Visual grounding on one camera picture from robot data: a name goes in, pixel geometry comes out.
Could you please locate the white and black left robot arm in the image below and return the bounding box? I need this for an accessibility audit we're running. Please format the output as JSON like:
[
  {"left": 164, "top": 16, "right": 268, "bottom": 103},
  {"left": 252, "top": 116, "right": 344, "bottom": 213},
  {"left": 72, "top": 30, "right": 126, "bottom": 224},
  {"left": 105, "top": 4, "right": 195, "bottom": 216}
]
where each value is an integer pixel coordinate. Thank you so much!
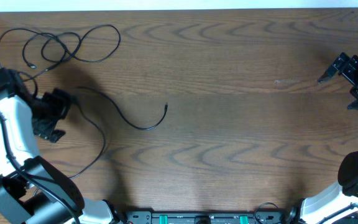
[{"left": 0, "top": 86, "right": 120, "bottom": 223}]

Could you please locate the black usb cable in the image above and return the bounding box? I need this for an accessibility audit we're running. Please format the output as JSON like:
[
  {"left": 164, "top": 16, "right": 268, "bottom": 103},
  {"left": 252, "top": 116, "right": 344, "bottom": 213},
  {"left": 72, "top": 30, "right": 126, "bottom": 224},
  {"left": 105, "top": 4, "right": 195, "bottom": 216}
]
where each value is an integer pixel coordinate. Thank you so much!
[{"left": 68, "top": 86, "right": 169, "bottom": 180}]

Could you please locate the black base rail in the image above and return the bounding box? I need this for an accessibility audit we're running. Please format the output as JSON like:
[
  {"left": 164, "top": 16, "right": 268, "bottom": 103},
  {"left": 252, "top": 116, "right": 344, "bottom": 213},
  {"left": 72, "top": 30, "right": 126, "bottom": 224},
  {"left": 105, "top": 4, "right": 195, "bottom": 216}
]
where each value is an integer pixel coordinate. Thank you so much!
[{"left": 112, "top": 207, "right": 287, "bottom": 224}]

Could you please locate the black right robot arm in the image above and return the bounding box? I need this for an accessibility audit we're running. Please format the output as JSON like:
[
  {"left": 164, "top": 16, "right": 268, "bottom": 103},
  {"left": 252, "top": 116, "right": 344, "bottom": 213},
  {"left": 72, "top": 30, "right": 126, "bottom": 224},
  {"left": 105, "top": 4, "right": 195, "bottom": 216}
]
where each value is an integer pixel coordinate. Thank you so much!
[{"left": 285, "top": 52, "right": 358, "bottom": 223}]

